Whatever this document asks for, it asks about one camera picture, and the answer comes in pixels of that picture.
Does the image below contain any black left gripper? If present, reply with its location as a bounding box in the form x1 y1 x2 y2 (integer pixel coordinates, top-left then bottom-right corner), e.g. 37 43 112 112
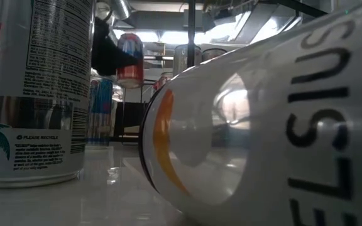
91 17 140 76

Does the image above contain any red soda can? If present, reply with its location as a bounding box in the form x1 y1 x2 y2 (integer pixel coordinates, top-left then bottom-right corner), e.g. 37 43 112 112
116 33 145 89

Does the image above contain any blue silver Red Bull can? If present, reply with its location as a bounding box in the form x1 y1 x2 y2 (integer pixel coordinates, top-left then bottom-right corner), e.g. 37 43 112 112
88 77 114 149

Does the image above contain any silver Diet Coke can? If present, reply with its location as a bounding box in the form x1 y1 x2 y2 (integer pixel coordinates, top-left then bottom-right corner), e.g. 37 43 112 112
158 71 174 89

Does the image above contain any silver Celsius can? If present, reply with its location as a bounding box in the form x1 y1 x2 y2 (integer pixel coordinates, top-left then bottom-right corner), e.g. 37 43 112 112
0 0 96 189
202 48 229 62
173 43 202 76
138 0 362 226

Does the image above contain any ceiling light panel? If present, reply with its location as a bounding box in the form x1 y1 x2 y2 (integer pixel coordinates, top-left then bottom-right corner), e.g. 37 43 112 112
135 30 160 43
160 31 188 45
196 12 251 45
251 15 301 43

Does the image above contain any long linear ceiling light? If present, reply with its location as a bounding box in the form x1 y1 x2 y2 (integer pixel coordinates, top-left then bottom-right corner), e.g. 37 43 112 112
143 55 175 61

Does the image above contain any black partition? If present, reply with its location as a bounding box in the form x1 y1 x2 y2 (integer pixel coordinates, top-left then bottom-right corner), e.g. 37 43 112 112
114 102 147 137

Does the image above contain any silver ceiling duct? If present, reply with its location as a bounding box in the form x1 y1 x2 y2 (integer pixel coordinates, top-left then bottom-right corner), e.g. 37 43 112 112
111 0 132 20

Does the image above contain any wooden shelf black metal frame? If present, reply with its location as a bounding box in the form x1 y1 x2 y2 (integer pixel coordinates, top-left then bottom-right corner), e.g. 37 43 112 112
121 0 328 145

